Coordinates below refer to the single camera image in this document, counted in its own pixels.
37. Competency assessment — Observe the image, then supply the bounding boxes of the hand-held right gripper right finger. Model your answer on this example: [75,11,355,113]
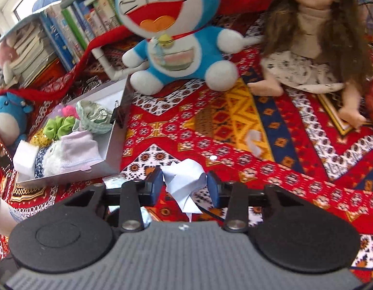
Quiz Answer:
[206,171,299,234]

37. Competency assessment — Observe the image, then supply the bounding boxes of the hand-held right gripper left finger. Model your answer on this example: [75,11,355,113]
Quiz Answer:
[63,167,164,234]

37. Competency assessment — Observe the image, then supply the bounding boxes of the white paper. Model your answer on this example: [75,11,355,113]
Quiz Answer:
[162,160,207,214]

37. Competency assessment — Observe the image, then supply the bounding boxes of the shallow white box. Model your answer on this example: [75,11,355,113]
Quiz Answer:
[15,75,136,188]

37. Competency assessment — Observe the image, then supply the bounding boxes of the green checkered cloth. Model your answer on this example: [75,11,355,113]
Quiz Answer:
[74,99,115,134]

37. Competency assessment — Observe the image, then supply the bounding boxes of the white fluffy plush toy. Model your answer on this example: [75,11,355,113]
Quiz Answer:
[42,141,67,176]

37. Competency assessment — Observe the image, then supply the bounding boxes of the pink scrunchie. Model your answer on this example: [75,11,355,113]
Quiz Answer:
[61,105,80,119]

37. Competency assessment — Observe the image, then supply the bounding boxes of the green scrunchie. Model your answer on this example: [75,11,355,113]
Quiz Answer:
[42,116,77,141]

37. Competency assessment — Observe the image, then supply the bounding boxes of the navy patterned cloth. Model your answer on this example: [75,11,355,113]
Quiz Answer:
[34,147,49,179]

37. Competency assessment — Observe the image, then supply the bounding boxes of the white foam block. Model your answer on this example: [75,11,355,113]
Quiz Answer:
[13,140,40,173]

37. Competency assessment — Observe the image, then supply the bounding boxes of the white paper scrap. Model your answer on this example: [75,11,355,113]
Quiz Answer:
[245,129,273,160]

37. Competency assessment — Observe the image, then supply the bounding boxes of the red patterned blanket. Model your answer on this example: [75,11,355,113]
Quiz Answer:
[0,0,373,282]

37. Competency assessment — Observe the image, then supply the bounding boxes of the black binder clip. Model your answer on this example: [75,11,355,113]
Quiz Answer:
[109,101,127,128]

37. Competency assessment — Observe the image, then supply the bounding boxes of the white plastic pipe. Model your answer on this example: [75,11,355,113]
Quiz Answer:
[92,48,133,81]

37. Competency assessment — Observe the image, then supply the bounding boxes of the blue cat plush toy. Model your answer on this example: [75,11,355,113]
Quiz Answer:
[115,0,245,95]

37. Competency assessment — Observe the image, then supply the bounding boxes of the red scarf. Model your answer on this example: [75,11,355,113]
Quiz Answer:
[0,0,281,102]

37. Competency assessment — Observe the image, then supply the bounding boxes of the orange crate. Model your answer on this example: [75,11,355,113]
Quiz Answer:
[26,57,67,89]

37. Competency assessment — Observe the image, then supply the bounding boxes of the blue whale plush toy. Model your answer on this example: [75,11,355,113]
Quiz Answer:
[0,92,35,146]

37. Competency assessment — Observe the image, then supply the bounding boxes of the row of colourful books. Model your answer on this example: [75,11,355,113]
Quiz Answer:
[38,0,124,67]

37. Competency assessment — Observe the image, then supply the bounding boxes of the long-haired doll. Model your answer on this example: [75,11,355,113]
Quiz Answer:
[246,0,373,129]

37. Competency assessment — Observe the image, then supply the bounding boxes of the stack of worn books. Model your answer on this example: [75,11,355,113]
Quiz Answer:
[5,21,58,83]

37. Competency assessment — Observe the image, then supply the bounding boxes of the pink plush toy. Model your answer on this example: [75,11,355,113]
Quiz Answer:
[0,40,18,86]

